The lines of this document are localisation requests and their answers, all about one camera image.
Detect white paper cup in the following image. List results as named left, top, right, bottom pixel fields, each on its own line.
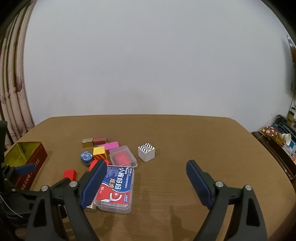
left=280, top=133, right=292, bottom=146

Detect pink block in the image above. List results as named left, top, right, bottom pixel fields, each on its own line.
left=97, top=142, right=119, bottom=154

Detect red rounded case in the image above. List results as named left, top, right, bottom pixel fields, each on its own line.
left=88, top=160, right=109, bottom=172

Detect yellow striped cube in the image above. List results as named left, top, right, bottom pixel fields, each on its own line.
left=93, top=146, right=107, bottom=160

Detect maroon block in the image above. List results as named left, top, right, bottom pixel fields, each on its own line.
left=93, top=136, right=108, bottom=146

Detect clear box with red item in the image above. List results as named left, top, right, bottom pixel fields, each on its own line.
left=109, top=146, right=138, bottom=168

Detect gold block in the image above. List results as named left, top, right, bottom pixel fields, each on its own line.
left=82, top=138, right=94, bottom=148

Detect cluttered side shelf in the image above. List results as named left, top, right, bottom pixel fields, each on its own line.
left=252, top=115, right=295, bottom=180

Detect white zigzag cube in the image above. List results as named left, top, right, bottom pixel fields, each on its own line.
left=138, top=143, right=156, bottom=162

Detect blue red floss box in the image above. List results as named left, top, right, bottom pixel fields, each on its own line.
left=93, top=166, right=134, bottom=214

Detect small red cube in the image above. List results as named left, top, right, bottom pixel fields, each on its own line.
left=63, top=169, right=77, bottom=181

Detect blue patterned round case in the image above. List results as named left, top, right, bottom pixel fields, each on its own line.
left=80, top=151, right=94, bottom=167

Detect red gold tin box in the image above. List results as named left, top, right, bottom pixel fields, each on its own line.
left=1, top=142, right=48, bottom=190

